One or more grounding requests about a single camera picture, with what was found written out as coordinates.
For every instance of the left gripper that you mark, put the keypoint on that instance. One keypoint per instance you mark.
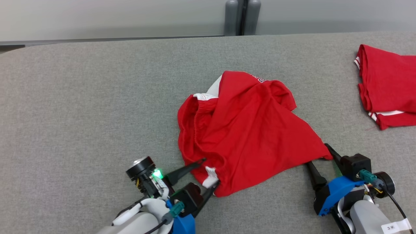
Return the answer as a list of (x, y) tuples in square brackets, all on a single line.
[(146, 175)]

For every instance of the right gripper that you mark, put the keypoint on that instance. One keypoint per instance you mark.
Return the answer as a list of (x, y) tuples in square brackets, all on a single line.
[(385, 183)]

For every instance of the red shorts with white stripes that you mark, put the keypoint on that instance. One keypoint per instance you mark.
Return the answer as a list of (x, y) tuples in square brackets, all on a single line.
[(253, 136)]

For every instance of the red basketball jersey number 23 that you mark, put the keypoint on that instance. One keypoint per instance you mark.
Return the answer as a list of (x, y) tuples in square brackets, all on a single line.
[(390, 84)]

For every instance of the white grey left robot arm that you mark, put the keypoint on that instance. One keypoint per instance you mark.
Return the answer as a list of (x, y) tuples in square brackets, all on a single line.
[(139, 224)]

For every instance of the white paper label tag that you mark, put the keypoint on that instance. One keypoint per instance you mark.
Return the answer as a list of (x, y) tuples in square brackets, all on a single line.
[(395, 226)]

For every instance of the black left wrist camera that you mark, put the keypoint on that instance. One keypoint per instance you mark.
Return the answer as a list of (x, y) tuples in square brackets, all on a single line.
[(190, 198)]

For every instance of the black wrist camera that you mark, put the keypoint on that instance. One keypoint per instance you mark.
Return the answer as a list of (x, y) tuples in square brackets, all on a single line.
[(190, 198), (356, 165)]

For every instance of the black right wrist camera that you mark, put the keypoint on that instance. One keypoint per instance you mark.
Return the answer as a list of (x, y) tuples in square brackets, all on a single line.
[(356, 165)]

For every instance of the teal left camera connector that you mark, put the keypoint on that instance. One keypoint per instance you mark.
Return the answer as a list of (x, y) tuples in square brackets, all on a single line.
[(175, 209)]

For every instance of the teal camera connector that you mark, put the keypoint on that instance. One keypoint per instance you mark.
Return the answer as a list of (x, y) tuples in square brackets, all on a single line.
[(368, 176), (175, 209)]

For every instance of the teal right camera connector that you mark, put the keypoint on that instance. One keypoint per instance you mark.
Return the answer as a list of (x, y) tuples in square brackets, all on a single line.
[(368, 176)]

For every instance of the grey cylindrical post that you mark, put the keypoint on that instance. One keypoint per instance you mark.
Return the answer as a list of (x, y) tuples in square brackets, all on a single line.
[(231, 16), (253, 16)]

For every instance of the grey skirting rail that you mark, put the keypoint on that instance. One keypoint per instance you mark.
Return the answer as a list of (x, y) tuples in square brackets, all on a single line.
[(97, 40)]

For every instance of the grey vertical partition frame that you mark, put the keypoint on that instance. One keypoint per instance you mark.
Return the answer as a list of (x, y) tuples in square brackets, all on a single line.
[(241, 13)]

